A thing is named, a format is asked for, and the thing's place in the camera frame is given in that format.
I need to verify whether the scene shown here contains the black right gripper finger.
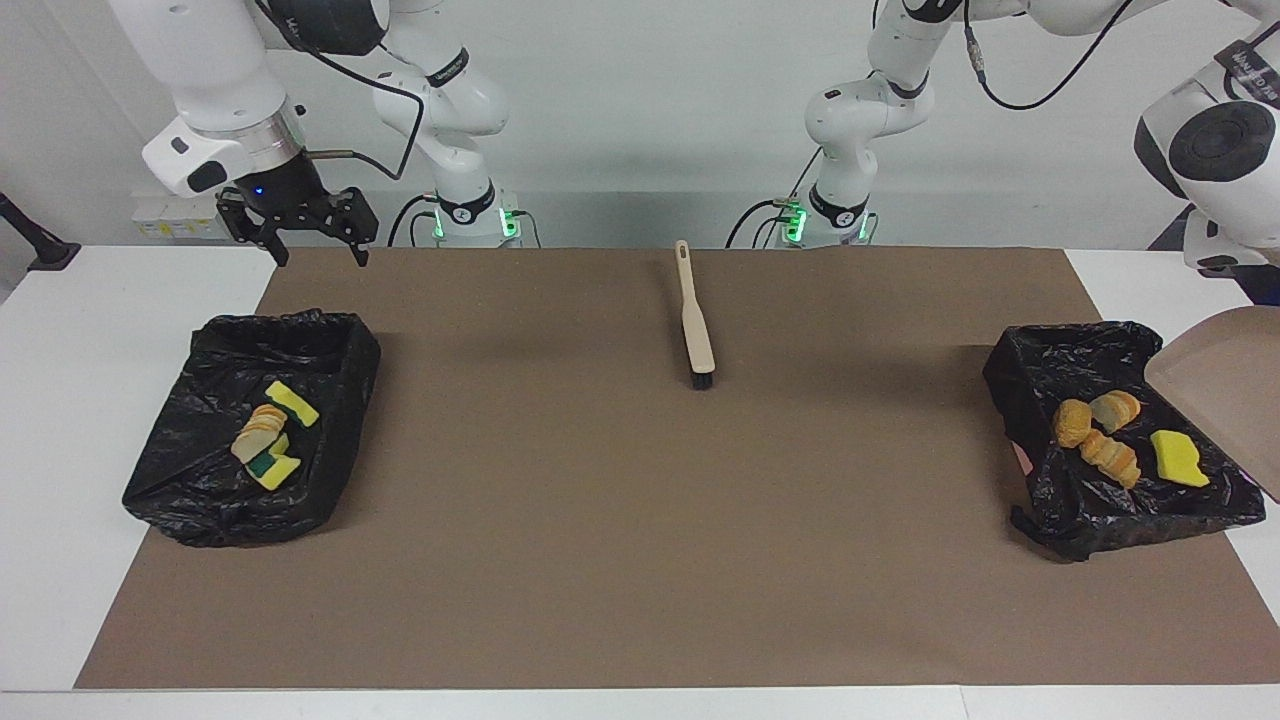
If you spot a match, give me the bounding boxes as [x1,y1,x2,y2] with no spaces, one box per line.
[332,187,380,267]
[217,195,291,267]

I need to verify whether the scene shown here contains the yellow green sponge piece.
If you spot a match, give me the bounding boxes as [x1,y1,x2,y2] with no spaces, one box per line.
[247,440,302,491]
[265,380,321,428]

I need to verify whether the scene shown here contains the large striped croissant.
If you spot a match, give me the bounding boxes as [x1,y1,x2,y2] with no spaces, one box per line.
[231,403,289,465]

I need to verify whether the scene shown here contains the beige hand brush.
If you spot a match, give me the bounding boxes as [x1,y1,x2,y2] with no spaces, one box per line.
[674,240,717,390]

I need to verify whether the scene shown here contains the brown bread roll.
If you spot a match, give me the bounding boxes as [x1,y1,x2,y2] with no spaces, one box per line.
[1053,399,1094,449]

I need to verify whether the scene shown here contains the small striped croissant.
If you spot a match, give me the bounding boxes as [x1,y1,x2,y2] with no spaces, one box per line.
[1089,390,1142,434]

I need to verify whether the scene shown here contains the pale striped croissant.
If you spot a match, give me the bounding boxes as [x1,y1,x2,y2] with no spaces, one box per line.
[1080,429,1142,490]

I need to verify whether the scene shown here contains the beige plastic dustpan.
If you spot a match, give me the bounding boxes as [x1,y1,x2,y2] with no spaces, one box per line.
[1144,307,1280,503]

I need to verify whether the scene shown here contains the black bag lined bin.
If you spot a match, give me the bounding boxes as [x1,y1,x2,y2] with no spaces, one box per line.
[982,320,1267,563]
[122,309,382,548]

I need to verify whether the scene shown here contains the black stand pole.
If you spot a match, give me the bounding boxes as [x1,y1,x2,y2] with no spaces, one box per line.
[0,190,81,273]
[1230,265,1280,307]

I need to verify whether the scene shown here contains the brown paper table mat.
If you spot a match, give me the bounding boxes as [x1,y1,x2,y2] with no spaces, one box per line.
[75,247,1280,689]

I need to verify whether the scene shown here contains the black base power cable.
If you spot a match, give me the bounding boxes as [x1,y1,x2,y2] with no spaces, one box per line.
[386,192,441,249]
[724,155,823,251]

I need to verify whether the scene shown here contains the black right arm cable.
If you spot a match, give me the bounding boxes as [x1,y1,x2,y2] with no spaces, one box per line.
[255,0,426,182]

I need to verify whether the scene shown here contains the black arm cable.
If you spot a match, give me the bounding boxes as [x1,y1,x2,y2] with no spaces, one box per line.
[960,0,1136,111]
[255,0,426,182]

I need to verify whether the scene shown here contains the white wall power strip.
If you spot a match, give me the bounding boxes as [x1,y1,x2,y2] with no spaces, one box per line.
[132,193,241,241]

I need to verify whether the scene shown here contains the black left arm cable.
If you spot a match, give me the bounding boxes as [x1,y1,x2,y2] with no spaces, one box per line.
[960,0,1136,111]

